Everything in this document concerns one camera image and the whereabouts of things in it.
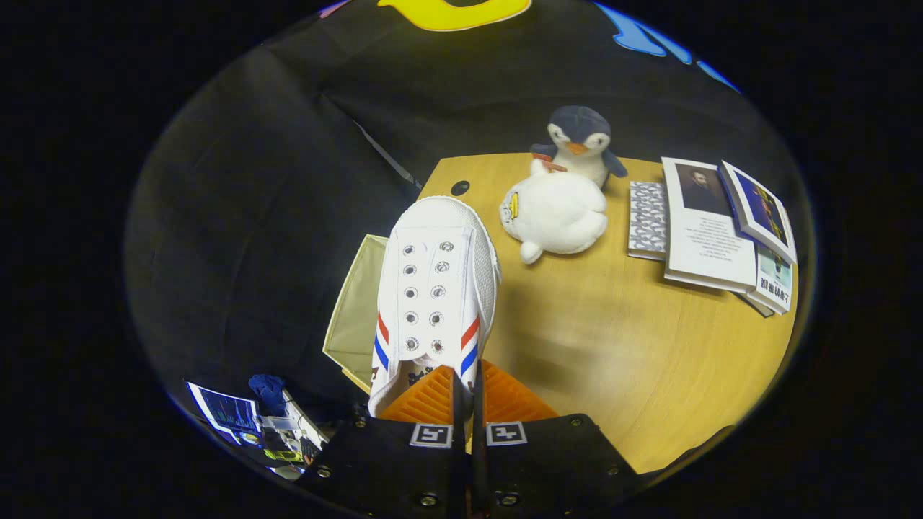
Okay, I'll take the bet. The crumpled blue cloth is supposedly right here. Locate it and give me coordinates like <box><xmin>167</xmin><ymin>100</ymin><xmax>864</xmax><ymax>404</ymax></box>
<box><xmin>249</xmin><ymin>373</ymin><xmax>288</xmax><ymax>417</ymax></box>

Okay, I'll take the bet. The white round plush toy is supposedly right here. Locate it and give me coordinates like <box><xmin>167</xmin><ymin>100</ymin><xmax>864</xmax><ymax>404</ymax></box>
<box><xmin>499</xmin><ymin>159</ymin><xmax>609</xmax><ymax>265</ymax></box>

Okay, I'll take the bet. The pale green cover book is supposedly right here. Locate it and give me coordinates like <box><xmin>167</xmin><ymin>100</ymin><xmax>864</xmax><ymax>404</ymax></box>
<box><xmin>736</xmin><ymin>245</ymin><xmax>794</xmax><ymax>318</ymax></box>

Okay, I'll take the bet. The grey patterned notebook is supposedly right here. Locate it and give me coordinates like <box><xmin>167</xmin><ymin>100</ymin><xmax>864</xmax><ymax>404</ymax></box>
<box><xmin>627</xmin><ymin>180</ymin><xmax>669</xmax><ymax>262</ymax></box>

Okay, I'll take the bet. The white striped canvas shoe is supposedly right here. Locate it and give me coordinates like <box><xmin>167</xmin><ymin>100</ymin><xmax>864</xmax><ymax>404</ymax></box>
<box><xmin>368</xmin><ymin>196</ymin><xmax>502</xmax><ymax>419</ymax></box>

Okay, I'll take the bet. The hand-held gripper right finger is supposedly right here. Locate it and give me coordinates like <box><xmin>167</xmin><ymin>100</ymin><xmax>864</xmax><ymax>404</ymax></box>
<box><xmin>472</xmin><ymin>360</ymin><xmax>642</xmax><ymax>519</ymax></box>

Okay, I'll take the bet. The white device with cables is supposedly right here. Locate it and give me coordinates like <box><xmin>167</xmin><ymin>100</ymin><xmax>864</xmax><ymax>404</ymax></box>
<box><xmin>258</xmin><ymin>389</ymin><xmax>330</xmax><ymax>481</ymax></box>

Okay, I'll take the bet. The grey fabric storage box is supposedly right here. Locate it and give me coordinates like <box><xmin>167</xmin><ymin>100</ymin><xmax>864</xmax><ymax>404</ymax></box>
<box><xmin>322</xmin><ymin>234</ymin><xmax>394</xmax><ymax>395</ymax></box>

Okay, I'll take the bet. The white portrait cover book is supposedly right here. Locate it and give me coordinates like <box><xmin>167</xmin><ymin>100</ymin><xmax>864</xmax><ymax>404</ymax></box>
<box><xmin>662</xmin><ymin>156</ymin><xmax>759</xmax><ymax>294</ymax></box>

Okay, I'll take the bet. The navy white penguin plush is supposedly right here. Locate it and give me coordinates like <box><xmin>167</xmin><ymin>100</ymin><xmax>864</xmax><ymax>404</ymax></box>
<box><xmin>530</xmin><ymin>105</ymin><xmax>628</xmax><ymax>190</ymax></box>

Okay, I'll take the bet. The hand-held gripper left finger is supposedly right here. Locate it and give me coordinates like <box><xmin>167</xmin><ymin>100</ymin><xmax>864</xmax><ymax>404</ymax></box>
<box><xmin>299</xmin><ymin>365</ymin><xmax>467</xmax><ymax>519</ymax></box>

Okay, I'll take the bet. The blue picture cover book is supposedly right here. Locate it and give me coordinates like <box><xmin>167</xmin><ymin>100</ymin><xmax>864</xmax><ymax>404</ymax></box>
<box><xmin>719</xmin><ymin>159</ymin><xmax>798</xmax><ymax>266</ymax></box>

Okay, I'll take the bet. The blue-lit display screen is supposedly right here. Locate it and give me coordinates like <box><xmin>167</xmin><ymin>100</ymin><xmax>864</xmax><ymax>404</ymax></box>
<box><xmin>186</xmin><ymin>382</ymin><xmax>262</xmax><ymax>445</ymax></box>

